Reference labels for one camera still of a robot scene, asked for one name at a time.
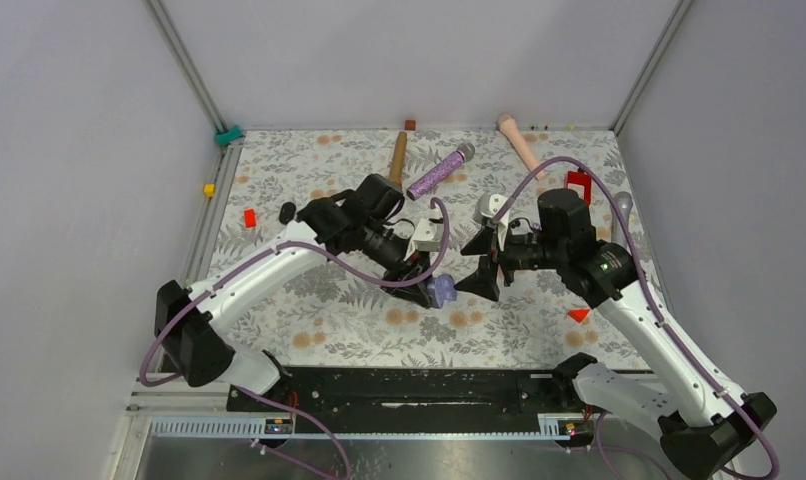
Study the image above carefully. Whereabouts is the floral table mat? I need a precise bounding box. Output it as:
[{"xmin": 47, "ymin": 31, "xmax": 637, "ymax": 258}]
[{"xmin": 209, "ymin": 130, "xmax": 645, "ymax": 370}]

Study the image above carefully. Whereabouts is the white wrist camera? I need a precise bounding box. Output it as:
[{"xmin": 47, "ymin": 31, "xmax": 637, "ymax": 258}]
[
  {"xmin": 404, "ymin": 218, "xmax": 444, "ymax": 258},
  {"xmin": 473, "ymin": 194, "xmax": 510, "ymax": 250}
]

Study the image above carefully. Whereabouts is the gold microphone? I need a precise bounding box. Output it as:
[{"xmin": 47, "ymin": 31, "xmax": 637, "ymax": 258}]
[{"xmin": 387, "ymin": 131, "xmax": 408, "ymax": 188}]

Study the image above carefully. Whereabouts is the silver grey microphone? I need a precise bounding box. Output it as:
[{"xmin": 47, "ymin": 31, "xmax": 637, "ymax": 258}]
[{"xmin": 611, "ymin": 191, "xmax": 634, "ymax": 249}]

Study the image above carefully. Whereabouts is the teal corner clamp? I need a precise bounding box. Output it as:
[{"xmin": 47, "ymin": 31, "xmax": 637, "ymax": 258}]
[{"xmin": 214, "ymin": 125, "xmax": 244, "ymax": 147}]

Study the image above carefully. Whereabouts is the pink microphone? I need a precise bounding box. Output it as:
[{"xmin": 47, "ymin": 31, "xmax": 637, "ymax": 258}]
[{"xmin": 496, "ymin": 114, "xmax": 540, "ymax": 172}]

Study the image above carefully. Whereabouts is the red box with label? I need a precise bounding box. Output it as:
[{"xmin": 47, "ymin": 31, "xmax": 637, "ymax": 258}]
[{"xmin": 565, "ymin": 170, "xmax": 593, "ymax": 206}]

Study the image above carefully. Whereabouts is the purple earbud charging case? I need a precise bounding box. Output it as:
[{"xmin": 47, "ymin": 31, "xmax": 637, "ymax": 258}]
[{"xmin": 426, "ymin": 274, "xmax": 458, "ymax": 309}]

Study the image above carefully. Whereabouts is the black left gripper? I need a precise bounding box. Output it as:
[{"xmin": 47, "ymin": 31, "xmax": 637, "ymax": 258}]
[{"xmin": 359, "ymin": 218, "xmax": 437, "ymax": 307}]

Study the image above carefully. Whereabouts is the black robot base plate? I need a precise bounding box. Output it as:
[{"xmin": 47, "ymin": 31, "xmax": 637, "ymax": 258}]
[{"xmin": 264, "ymin": 353, "xmax": 595, "ymax": 434}]

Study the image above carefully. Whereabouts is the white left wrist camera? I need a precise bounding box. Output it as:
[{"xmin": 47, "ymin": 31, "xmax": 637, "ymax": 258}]
[{"xmin": 404, "ymin": 218, "xmax": 444, "ymax": 258}]

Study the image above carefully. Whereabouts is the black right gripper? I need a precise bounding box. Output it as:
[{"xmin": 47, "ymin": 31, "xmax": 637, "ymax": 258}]
[{"xmin": 454, "ymin": 222, "xmax": 566, "ymax": 302}]

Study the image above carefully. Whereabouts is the red triangle block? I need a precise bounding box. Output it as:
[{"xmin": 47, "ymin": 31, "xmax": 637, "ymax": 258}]
[{"xmin": 567, "ymin": 309, "xmax": 591, "ymax": 324}]

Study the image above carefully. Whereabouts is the purple glitter microphone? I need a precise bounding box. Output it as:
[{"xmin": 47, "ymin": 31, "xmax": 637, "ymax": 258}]
[{"xmin": 405, "ymin": 143, "xmax": 475, "ymax": 200}]

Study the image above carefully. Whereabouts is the small red block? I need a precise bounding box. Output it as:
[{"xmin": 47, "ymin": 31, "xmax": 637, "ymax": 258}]
[{"xmin": 243, "ymin": 209, "xmax": 257, "ymax": 229}]

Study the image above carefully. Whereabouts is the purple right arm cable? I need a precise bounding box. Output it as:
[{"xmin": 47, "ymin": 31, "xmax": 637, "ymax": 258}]
[{"xmin": 492, "ymin": 156, "xmax": 781, "ymax": 480}]

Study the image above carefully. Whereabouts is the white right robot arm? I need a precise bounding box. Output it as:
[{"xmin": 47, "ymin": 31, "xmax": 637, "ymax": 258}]
[{"xmin": 455, "ymin": 188, "xmax": 777, "ymax": 479}]

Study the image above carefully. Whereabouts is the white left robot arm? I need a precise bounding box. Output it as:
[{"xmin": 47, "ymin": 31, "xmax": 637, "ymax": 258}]
[{"xmin": 143, "ymin": 174, "xmax": 449, "ymax": 411}]

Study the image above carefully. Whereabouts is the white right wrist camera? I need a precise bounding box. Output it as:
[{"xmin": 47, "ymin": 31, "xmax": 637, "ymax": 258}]
[{"xmin": 473, "ymin": 194, "xmax": 510, "ymax": 250}]

